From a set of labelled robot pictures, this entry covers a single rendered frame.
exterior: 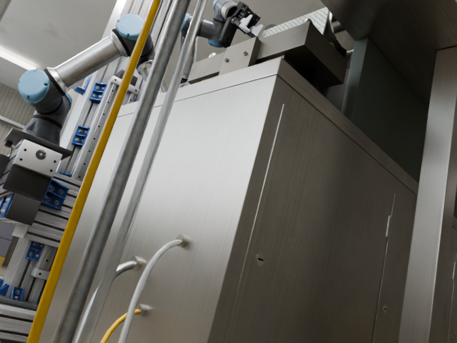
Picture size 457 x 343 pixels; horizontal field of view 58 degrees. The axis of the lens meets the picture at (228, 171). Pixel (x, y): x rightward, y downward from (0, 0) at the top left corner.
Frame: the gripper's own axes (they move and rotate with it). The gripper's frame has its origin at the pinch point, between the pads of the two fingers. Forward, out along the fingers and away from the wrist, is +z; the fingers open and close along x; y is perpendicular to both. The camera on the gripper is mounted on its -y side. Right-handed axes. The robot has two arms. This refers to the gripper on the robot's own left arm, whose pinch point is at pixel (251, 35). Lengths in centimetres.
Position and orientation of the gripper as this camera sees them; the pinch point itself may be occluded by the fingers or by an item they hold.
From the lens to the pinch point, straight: 154.2
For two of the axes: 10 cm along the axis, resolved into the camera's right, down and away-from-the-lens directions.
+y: 6.4, -7.3, -2.5
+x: 6.8, 3.8, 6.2
